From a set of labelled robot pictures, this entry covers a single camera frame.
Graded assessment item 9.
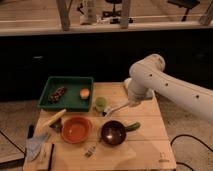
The white dish brush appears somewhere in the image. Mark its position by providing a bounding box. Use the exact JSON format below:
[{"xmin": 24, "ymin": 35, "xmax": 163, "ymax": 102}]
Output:
[{"xmin": 102, "ymin": 103, "xmax": 129, "ymax": 116}]

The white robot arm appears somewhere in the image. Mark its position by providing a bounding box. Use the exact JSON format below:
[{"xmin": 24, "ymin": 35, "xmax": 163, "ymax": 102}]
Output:
[{"xmin": 128, "ymin": 54, "xmax": 213, "ymax": 124}]

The dark purple bowl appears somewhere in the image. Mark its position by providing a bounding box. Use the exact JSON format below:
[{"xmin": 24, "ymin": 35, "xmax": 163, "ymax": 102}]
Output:
[{"xmin": 101, "ymin": 120, "xmax": 126, "ymax": 146}]

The red orange bowl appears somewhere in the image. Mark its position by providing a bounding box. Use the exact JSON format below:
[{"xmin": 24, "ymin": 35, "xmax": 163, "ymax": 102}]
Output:
[{"xmin": 61, "ymin": 116, "xmax": 92, "ymax": 144}]

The blue sponge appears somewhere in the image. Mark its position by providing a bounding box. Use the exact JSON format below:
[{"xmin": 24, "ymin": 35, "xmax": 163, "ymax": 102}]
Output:
[{"xmin": 146, "ymin": 90, "xmax": 154, "ymax": 100}]

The white rolled cup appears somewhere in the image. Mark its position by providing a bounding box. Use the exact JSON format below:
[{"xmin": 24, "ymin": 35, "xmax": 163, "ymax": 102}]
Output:
[{"xmin": 124, "ymin": 78, "xmax": 131, "ymax": 90}]

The green cucumber toy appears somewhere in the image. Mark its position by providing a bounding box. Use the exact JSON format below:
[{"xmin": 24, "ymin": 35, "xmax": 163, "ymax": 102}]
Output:
[{"xmin": 125, "ymin": 122, "xmax": 141, "ymax": 132}]

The green plastic cup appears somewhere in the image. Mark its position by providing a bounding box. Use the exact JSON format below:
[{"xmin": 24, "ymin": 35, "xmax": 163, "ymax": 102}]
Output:
[{"xmin": 95, "ymin": 97, "xmax": 107, "ymax": 112}]

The orange peach toy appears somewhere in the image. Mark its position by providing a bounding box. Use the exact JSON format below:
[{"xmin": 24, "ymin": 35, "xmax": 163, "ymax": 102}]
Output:
[{"xmin": 80, "ymin": 88, "xmax": 90, "ymax": 99}]

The green plastic tray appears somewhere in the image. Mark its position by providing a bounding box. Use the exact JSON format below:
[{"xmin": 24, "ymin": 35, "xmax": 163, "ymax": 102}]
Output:
[{"xmin": 38, "ymin": 76, "xmax": 93, "ymax": 112}]

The wooden block with black edge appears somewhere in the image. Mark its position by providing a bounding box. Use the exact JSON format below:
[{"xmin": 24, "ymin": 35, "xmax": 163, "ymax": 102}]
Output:
[{"xmin": 36, "ymin": 143, "xmax": 54, "ymax": 171}]

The grey blue cloth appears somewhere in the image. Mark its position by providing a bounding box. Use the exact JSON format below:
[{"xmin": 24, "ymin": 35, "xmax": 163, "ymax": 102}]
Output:
[{"xmin": 26, "ymin": 133, "xmax": 49, "ymax": 162}]

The black cable on floor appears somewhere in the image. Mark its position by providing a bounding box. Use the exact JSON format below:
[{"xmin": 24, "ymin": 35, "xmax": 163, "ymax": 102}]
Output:
[{"xmin": 170, "ymin": 133, "xmax": 213, "ymax": 171}]

